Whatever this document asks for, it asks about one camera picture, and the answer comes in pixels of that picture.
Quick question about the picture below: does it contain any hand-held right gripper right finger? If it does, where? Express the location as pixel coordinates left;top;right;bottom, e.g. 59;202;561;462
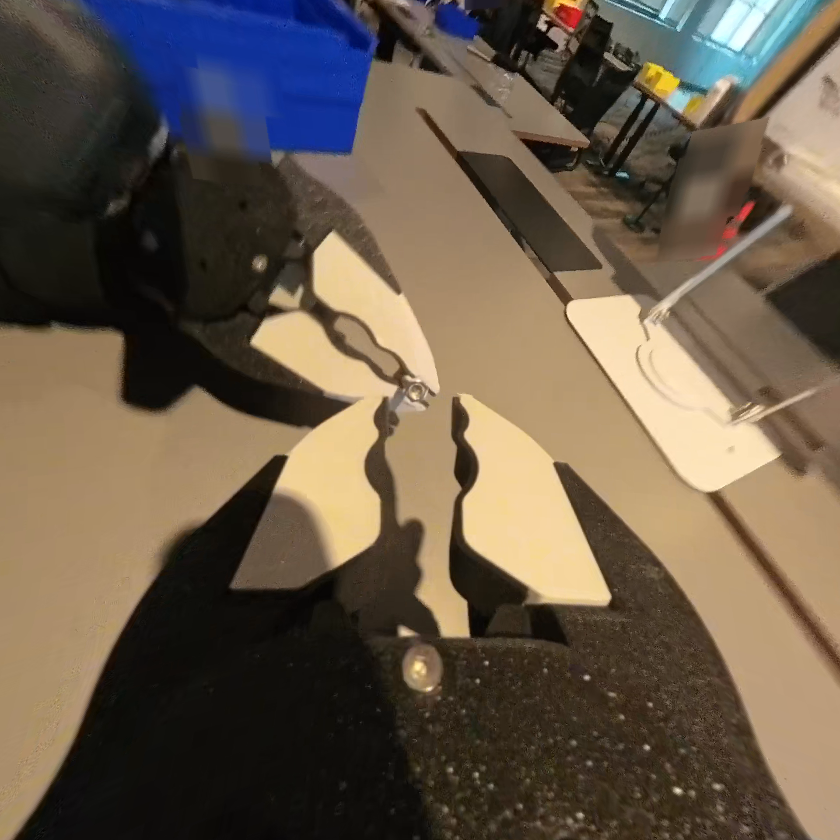
449;392;614;610

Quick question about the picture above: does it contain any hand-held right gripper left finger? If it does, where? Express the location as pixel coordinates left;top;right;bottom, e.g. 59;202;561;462
228;395;398;595

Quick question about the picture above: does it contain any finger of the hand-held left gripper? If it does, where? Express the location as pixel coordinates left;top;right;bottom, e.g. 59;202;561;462
251;308;411;403
305;225;441;393

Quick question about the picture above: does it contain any person's left forearm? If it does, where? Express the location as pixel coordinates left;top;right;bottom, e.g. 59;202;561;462
0;0;172;326

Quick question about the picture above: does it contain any black desk mat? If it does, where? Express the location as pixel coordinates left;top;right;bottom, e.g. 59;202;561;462
457;150;603;273

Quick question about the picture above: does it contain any white sign stand base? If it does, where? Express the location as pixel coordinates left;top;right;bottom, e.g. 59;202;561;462
566;293;783;493

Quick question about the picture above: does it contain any blue plastic bin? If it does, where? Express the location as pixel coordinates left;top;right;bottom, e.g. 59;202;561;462
82;0;380;173

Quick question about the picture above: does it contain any small blue bin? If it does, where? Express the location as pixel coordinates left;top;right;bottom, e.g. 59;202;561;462
436;3;487;40

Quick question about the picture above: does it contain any black office chair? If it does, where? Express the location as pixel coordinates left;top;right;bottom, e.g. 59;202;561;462
558;16;641;132

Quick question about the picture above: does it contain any black box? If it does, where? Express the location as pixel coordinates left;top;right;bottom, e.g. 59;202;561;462
768;256;840;355

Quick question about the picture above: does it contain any grid pane window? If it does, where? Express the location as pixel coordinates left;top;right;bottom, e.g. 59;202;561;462
659;0;798;56

